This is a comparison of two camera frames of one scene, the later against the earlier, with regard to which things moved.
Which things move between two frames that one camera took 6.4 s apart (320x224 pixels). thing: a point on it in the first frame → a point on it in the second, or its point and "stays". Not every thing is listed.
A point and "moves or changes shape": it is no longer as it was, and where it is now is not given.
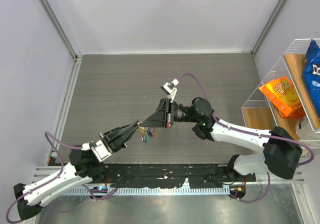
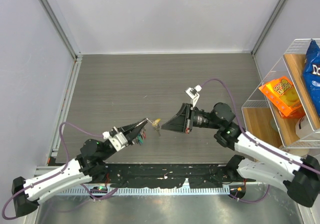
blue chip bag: [311, 72] stays
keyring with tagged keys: [146, 134] moves or changes shape
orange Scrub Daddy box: [282, 94] stays
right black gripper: [158, 118] → [177, 123]
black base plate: [170, 175] stays
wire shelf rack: [288, 97] stays
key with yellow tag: [143, 130] moves or changes shape
